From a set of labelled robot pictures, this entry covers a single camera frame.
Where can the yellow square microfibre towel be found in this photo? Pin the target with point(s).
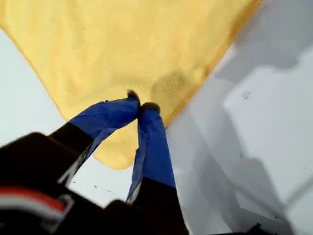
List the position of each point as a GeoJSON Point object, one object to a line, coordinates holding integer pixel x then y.
{"type": "Point", "coordinates": [110, 49]}

